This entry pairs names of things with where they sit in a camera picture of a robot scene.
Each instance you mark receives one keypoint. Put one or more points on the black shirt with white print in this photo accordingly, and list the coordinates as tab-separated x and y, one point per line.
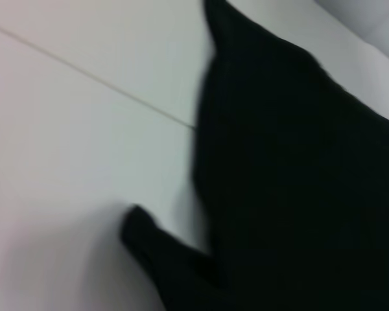
278	162

